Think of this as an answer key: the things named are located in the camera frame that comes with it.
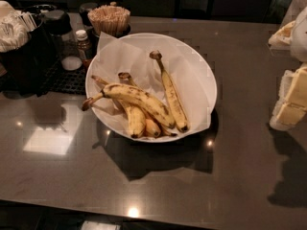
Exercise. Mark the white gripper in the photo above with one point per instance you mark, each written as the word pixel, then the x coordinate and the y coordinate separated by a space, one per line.
pixel 299 37

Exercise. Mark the long yellow banana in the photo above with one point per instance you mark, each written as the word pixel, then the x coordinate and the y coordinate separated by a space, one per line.
pixel 172 95

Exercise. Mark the white bowl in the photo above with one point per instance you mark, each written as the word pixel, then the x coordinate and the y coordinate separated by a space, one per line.
pixel 195 80

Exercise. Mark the middle hidden yellow banana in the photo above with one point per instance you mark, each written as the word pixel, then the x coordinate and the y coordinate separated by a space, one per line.
pixel 153 128

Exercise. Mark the top spotted yellow banana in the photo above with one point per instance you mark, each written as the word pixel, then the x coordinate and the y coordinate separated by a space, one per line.
pixel 134 95

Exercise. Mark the lower left yellow banana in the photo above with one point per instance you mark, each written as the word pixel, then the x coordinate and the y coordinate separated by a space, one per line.
pixel 136 117

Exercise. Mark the white paper liner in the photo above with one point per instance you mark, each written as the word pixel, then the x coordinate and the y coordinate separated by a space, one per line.
pixel 134 58

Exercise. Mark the wooden stir sticks bundle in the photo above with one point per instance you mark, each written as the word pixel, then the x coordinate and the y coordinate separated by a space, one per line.
pixel 109 19

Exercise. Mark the black stir stick cup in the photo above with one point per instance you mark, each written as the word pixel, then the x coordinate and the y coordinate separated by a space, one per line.
pixel 94 38

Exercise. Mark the small brown sauce bottle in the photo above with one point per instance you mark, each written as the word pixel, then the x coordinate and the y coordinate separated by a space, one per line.
pixel 84 47

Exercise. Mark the dark lidded jar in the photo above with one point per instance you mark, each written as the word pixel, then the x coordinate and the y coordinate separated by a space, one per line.
pixel 84 9

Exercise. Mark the black rubber mesh mat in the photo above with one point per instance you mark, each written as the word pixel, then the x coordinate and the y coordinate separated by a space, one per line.
pixel 63 81

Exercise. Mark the black lidded glass shaker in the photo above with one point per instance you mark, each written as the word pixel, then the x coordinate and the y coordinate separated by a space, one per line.
pixel 57 24

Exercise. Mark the black condiment caddy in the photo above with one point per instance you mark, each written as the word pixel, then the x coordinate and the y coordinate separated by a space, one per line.
pixel 28 64

